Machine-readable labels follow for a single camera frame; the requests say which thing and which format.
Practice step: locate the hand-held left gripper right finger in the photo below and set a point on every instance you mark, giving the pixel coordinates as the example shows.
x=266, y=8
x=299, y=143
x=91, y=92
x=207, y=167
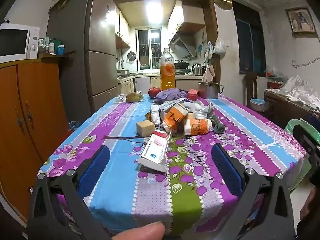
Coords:
x=225, y=165

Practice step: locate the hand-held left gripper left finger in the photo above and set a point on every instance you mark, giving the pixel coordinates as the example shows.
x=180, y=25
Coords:
x=95, y=165

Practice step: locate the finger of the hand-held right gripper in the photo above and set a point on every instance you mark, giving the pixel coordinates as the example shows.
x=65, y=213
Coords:
x=315, y=170
x=303, y=133

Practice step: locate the green trash bin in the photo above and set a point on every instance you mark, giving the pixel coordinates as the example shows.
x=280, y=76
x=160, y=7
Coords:
x=290, y=127

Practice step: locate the white red toothpaste box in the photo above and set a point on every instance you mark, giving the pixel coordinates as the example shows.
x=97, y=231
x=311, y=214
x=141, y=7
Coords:
x=155, y=152

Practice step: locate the tan soap block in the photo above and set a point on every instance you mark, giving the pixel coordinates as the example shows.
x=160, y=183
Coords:
x=145, y=128

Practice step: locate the orange white paper packet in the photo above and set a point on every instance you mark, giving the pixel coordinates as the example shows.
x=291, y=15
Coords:
x=197, y=127
x=175, y=117

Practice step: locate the person's right hand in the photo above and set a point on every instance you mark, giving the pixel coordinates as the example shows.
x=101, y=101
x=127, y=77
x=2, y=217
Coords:
x=311, y=205

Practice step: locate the person's left hand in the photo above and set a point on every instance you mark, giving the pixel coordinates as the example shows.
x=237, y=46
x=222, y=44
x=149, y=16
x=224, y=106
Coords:
x=140, y=232

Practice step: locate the purple floral tablecloth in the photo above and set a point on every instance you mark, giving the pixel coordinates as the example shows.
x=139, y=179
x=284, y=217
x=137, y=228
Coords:
x=125, y=180

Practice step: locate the dark wooden table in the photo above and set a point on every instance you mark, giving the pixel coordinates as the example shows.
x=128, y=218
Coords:
x=282, y=107

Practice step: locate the dark thin stick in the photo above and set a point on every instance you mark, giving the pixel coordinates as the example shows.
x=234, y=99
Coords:
x=120, y=137

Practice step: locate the grey cloth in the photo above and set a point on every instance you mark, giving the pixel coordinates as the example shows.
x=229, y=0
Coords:
x=218, y=126

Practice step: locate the blue basin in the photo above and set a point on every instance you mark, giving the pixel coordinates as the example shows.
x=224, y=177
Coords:
x=257, y=105

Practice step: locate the stack of plastic basins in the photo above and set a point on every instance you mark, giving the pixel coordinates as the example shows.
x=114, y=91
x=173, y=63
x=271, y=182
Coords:
x=274, y=80

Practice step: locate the dark wooden chair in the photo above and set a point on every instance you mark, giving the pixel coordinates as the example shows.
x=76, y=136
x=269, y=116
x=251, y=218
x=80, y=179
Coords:
x=251, y=85

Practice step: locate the metal pot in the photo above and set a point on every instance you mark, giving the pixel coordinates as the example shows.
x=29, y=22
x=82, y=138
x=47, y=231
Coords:
x=208, y=91

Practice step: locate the wrapped bread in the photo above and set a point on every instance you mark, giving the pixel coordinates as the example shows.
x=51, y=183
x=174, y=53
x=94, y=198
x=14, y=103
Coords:
x=132, y=97

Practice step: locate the purple plastic bag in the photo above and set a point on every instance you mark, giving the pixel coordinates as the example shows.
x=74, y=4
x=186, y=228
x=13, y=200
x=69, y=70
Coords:
x=171, y=95

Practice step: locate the orange wooden cabinet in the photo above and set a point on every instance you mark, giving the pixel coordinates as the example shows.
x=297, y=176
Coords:
x=30, y=105

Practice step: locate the pink hanging towel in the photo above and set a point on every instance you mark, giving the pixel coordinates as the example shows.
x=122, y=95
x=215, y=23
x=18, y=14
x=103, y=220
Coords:
x=208, y=75

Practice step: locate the red apple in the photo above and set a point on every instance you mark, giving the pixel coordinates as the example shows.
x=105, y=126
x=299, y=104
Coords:
x=154, y=92

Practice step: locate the kitchen base cabinets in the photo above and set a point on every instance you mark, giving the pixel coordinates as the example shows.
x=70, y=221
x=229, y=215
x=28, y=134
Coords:
x=142, y=82

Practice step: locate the steel kettle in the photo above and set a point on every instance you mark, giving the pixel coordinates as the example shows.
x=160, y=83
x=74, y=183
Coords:
x=197, y=69

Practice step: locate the orange juice bottle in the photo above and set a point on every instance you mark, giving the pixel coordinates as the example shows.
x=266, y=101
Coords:
x=167, y=75

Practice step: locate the dark window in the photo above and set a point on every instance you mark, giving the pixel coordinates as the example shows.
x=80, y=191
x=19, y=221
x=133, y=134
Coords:
x=247, y=42

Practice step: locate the black wok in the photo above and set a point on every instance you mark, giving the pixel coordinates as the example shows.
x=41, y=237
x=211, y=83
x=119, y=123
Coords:
x=182, y=64

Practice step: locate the grey refrigerator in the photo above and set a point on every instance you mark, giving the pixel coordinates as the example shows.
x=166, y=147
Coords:
x=100, y=55

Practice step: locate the framed picture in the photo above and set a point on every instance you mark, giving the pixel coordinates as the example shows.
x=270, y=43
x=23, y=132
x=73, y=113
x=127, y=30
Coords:
x=301, y=20

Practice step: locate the hanging pan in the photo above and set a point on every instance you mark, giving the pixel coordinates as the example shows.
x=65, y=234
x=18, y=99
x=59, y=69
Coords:
x=131, y=56

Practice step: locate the hanging plastic bag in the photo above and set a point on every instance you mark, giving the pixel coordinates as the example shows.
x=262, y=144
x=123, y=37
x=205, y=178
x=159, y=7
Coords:
x=219, y=47

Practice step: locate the blue lidded jar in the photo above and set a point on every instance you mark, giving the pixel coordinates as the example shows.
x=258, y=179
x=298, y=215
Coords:
x=60, y=50

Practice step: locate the small white bottle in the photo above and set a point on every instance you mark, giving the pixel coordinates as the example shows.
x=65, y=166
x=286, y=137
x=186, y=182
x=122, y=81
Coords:
x=51, y=48

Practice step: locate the kitchen window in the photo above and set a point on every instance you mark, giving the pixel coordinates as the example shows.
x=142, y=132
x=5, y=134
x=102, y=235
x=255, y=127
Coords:
x=147, y=50

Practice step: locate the range hood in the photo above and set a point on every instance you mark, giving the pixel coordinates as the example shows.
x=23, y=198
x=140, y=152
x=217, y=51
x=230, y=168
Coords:
x=183, y=43

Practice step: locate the white microwave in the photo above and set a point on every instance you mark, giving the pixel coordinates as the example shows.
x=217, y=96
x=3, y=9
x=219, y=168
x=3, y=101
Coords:
x=15, y=42

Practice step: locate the ceiling light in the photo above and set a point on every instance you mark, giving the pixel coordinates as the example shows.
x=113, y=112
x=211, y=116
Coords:
x=153, y=11

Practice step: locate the kitchen wall cabinets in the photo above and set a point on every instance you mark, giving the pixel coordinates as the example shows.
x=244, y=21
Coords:
x=122, y=30

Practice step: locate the gold wall clock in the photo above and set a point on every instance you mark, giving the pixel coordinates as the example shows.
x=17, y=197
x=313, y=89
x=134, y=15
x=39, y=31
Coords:
x=222, y=0

